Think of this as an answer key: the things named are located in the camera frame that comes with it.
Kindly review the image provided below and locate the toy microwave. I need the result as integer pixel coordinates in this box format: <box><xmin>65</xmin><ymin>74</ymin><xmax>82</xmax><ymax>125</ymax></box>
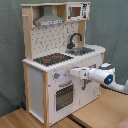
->
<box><xmin>67</xmin><ymin>3</ymin><xmax>90</xmax><ymax>21</ymax></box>

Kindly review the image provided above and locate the white oven door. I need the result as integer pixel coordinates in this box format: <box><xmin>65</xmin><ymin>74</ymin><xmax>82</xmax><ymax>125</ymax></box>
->
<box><xmin>49</xmin><ymin>81</ymin><xmax>79</xmax><ymax>123</ymax></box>

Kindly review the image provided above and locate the white cabinet door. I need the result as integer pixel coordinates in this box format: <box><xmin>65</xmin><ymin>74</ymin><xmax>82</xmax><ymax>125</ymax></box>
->
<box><xmin>78</xmin><ymin>55</ymin><xmax>103</xmax><ymax>108</ymax></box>

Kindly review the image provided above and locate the grey range hood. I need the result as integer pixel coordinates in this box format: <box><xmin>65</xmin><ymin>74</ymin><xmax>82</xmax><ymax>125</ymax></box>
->
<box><xmin>34</xmin><ymin>6</ymin><xmax>64</xmax><ymax>27</ymax></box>

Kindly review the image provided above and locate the stove knob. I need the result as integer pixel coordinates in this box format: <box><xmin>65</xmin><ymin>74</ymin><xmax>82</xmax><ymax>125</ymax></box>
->
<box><xmin>54</xmin><ymin>73</ymin><xmax>60</xmax><ymax>79</ymax></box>

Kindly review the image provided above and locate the grey toy sink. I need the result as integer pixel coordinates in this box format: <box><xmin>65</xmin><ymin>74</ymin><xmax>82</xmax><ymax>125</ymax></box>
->
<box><xmin>65</xmin><ymin>47</ymin><xmax>95</xmax><ymax>56</ymax></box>

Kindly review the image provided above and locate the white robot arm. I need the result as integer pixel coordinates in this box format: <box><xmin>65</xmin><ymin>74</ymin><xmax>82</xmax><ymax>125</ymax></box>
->
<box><xmin>70</xmin><ymin>63</ymin><xmax>128</xmax><ymax>95</ymax></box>

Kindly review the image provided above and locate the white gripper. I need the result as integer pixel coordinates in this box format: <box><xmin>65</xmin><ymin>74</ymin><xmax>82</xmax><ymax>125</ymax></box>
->
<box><xmin>70</xmin><ymin>67</ymin><xmax>89</xmax><ymax>79</ymax></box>

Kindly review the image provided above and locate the black toy stovetop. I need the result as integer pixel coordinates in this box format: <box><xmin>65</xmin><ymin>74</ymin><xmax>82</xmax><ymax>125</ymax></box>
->
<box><xmin>34</xmin><ymin>53</ymin><xmax>70</xmax><ymax>66</ymax></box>

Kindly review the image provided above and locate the wooden toy kitchen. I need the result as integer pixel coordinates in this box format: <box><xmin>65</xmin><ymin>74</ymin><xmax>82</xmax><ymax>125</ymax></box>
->
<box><xmin>22</xmin><ymin>2</ymin><xmax>105</xmax><ymax>127</ymax></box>

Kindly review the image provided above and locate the black toy faucet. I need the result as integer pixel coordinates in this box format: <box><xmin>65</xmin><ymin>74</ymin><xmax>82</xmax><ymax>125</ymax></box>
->
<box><xmin>67</xmin><ymin>33</ymin><xmax>83</xmax><ymax>49</ymax></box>

